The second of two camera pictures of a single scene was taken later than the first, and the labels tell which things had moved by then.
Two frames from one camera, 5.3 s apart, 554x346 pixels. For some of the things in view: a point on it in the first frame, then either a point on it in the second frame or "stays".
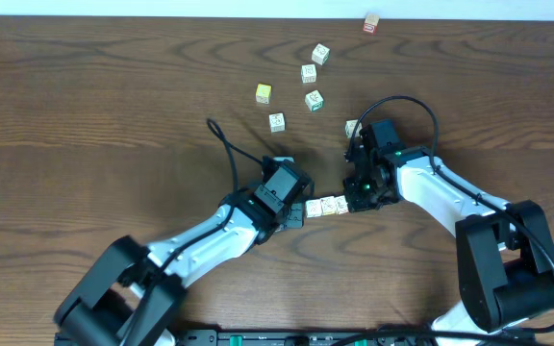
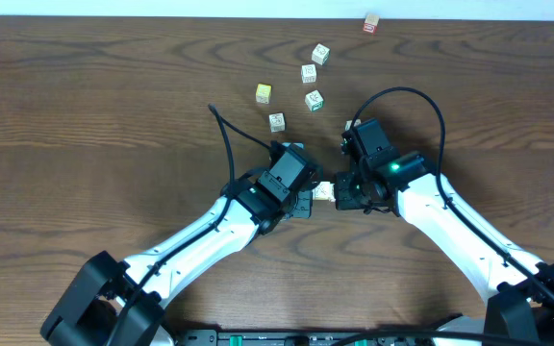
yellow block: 263,93 stays
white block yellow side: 328,206 -> 324,191
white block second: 309,73 stays
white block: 277,122 stays
